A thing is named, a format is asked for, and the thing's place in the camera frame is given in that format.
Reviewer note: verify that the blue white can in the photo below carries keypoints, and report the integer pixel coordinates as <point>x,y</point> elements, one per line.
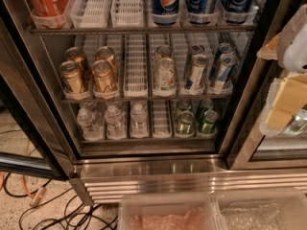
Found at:
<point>223,48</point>
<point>221,70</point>

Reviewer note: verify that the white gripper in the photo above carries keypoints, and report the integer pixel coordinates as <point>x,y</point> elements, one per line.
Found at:
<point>295,48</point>

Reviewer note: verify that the silver blue can front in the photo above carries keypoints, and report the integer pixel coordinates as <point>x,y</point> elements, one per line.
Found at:
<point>196,66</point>

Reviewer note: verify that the water bottle left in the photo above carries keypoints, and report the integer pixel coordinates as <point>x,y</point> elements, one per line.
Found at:
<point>92,131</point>

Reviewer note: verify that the water bottle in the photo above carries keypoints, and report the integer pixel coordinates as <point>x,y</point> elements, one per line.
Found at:
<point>138,121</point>
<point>114,117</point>
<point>92,131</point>

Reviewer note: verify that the clear plastic bin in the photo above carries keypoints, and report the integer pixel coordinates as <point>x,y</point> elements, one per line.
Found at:
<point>172,211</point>
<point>272,209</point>

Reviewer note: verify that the open glass fridge door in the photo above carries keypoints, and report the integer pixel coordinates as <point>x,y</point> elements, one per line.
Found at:
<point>20,94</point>

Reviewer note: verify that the gold can back left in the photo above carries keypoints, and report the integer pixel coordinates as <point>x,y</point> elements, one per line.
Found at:
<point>79,56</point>

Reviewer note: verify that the gold can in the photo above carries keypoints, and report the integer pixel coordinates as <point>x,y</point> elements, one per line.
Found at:
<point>79,56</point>
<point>107,54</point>
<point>72,76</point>
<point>103,76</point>

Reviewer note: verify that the white empty shelf tray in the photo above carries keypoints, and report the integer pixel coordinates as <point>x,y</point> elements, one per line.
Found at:
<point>135,72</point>

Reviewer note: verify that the blue white can back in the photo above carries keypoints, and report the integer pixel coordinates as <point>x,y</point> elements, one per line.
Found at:
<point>223,48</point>

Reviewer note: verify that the gold can front left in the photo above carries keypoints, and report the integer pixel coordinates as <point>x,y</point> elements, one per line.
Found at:
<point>72,76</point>

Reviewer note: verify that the green bottle behind glass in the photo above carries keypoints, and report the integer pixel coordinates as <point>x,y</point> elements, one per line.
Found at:
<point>297,124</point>

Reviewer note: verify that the blue pepsi can left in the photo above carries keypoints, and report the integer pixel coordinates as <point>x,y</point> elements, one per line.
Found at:
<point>165,12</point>

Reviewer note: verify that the gold can front right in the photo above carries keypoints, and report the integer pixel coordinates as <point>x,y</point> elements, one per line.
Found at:
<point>103,76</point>

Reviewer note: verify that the stainless steel display fridge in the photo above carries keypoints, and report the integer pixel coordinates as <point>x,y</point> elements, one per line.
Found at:
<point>235,156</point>

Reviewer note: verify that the blue white can front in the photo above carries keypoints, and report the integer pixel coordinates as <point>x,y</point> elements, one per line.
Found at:
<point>221,70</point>

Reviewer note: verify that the water bottle right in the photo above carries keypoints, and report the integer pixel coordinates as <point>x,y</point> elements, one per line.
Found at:
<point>138,121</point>

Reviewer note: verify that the blue pepsi can right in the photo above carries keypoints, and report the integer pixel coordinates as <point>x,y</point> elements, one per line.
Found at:
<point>235,11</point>

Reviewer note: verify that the gold can back right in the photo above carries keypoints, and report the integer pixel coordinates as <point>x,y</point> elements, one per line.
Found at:
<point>107,54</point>

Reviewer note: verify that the clear plastic bin left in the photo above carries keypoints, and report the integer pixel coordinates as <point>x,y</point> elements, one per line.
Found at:
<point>172,211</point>

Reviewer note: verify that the silver blue can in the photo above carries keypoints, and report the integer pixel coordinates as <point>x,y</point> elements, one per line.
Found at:
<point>193,50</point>
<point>196,66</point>

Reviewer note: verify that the water bottle middle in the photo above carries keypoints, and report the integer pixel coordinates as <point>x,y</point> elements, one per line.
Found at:
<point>114,117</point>

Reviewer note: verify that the silver blue can back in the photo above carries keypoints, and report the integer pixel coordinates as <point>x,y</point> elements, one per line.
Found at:
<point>193,50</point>

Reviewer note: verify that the clear plastic bin right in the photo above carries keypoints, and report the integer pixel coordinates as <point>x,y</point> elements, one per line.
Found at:
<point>272,209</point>

